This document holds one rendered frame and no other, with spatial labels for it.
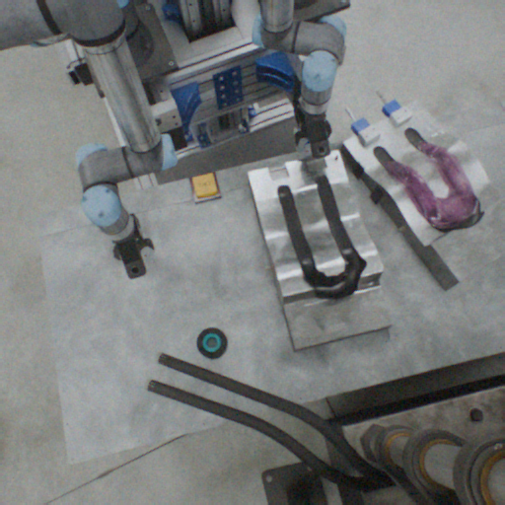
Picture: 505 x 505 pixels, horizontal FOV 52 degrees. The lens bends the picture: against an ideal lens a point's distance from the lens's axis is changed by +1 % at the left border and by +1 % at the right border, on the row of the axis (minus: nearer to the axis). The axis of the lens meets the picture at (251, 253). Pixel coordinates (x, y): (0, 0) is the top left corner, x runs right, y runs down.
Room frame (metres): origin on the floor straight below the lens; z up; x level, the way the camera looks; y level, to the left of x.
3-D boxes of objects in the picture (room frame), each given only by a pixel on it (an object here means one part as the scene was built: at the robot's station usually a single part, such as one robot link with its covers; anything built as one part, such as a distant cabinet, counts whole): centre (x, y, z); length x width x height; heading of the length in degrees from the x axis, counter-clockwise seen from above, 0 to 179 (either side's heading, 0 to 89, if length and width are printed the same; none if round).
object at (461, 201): (0.54, -0.51, 0.90); 0.26 x 0.18 x 0.08; 25
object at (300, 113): (0.73, -0.20, 0.99); 0.09 x 0.08 x 0.12; 9
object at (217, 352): (0.19, 0.13, 0.82); 0.08 x 0.08 x 0.04
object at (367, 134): (0.76, -0.35, 0.86); 0.13 x 0.05 x 0.05; 25
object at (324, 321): (0.40, -0.18, 0.87); 0.50 x 0.26 x 0.14; 7
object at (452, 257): (0.54, -0.52, 0.86); 0.50 x 0.26 x 0.11; 25
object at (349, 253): (0.42, -0.19, 0.92); 0.35 x 0.16 x 0.09; 7
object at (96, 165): (0.56, 0.31, 1.14); 0.11 x 0.11 x 0.08; 11
